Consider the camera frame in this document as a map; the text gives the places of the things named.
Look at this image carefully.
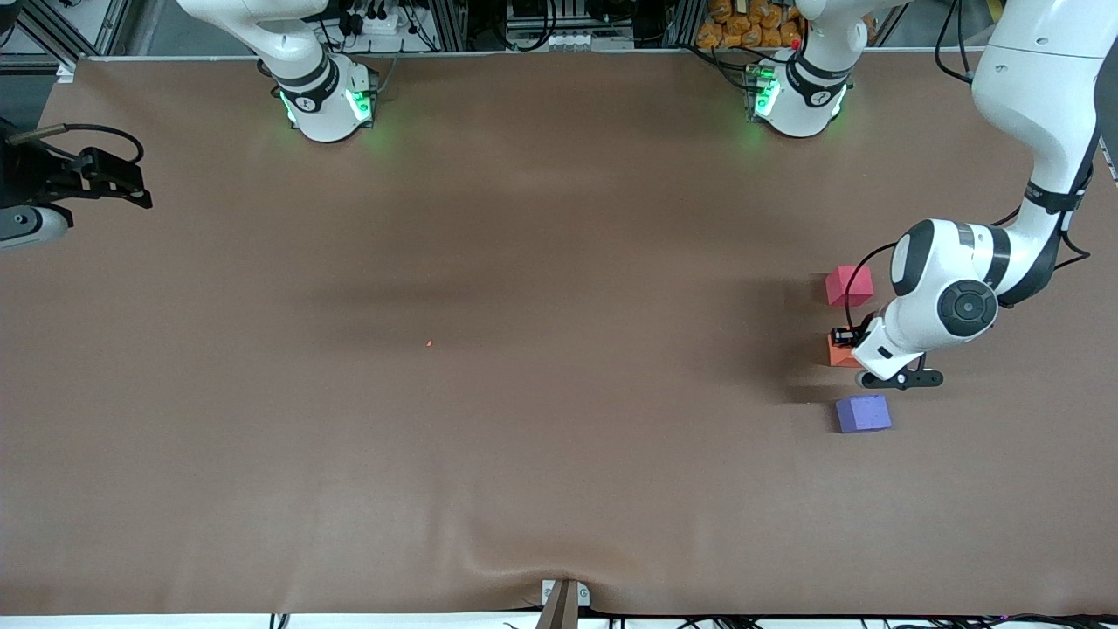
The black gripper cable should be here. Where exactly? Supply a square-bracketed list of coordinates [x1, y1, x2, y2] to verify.
[842, 242, 901, 333]
[4, 123, 146, 169]

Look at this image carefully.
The metal clamp bracket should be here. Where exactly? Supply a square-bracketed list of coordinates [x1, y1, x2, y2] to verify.
[541, 578, 592, 610]

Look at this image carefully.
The aluminium frame post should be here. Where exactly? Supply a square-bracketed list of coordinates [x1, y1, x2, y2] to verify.
[431, 0, 470, 52]

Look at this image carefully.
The red foam block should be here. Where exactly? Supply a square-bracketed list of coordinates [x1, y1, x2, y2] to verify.
[825, 266, 875, 308]

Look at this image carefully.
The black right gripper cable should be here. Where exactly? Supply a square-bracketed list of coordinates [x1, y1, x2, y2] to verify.
[4, 123, 146, 169]

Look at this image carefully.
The purple foam block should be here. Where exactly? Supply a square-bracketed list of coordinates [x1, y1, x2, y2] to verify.
[834, 394, 894, 434]

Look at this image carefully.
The orange fruit net bag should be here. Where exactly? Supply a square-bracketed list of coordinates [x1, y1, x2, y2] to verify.
[696, 0, 804, 51]

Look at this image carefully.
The green-lit base control box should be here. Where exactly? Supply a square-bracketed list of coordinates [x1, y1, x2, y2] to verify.
[743, 63, 780, 121]
[345, 65, 379, 125]

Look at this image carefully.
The white socket strip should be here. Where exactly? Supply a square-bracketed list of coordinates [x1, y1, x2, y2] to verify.
[522, 31, 636, 52]

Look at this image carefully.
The white power strip with plugs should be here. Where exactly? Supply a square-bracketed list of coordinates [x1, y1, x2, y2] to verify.
[349, 4, 413, 38]

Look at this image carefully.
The brown table mat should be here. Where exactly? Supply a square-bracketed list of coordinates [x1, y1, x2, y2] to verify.
[0, 51, 1118, 618]

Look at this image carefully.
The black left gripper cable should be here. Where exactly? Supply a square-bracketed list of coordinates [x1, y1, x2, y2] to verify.
[842, 242, 901, 333]

